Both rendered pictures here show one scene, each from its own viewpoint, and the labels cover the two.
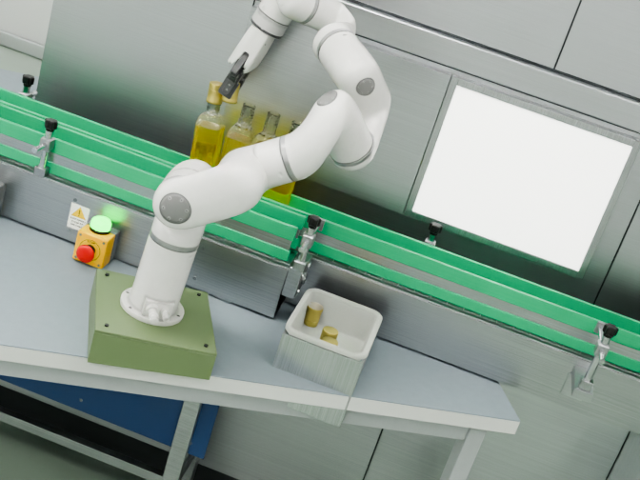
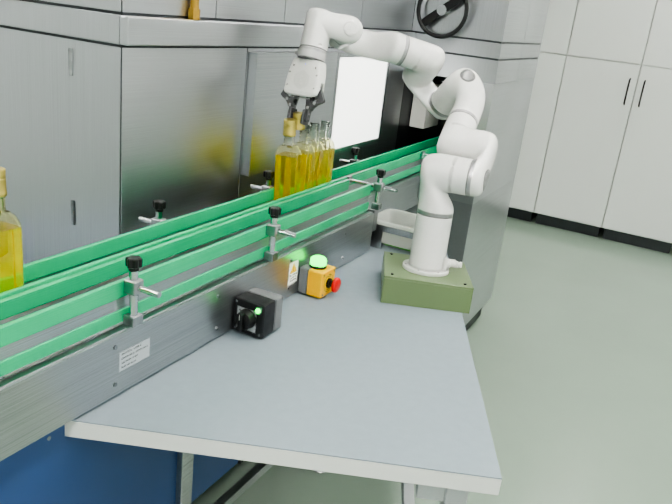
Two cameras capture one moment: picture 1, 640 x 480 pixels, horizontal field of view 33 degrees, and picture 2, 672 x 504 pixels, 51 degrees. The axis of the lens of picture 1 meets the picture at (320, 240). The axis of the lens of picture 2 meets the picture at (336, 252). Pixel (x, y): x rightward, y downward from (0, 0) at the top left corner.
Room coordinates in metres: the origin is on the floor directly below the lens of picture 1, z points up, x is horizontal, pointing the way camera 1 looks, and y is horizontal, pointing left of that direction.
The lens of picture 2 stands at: (1.45, 2.04, 1.46)
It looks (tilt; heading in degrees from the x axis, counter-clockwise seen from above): 19 degrees down; 290
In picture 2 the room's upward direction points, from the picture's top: 7 degrees clockwise
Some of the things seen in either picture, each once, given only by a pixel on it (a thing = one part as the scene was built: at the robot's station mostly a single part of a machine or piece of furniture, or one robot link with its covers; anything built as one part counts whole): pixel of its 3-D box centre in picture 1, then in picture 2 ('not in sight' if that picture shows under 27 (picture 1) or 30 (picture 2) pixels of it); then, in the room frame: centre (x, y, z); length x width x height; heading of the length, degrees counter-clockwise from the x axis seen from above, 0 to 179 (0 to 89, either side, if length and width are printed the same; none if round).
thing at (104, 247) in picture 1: (95, 246); (317, 280); (2.06, 0.46, 0.79); 0.07 x 0.07 x 0.07; 84
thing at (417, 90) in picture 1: (419, 142); (326, 104); (2.32, -0.15, 1.15); 0.90 x 0.03 x 0.34; 84
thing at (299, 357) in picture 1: (331, 335); (400, 233); (1.99, -0.08, 0.79); 0.27 x 0.17 x 0.08; 174
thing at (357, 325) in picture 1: (330, 337); (408, 232); (1.97, -0.08, 0.80); 0.22 x 0.17 x 0.09; 174
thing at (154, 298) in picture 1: (163, 278); (435, 242); (1.81, 0.26, 0.89); 0.16 x 0.13 x 0.15; 22
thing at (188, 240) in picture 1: (185, 204); (443, 185); (1.81, 0.26, 1.05); 0.13 x 0.10 x 0.16; 0
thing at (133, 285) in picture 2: not in sight; (143, 295); (2.14, 1.08, 0.94); 0.07 x 0.04 x 0.13; 174
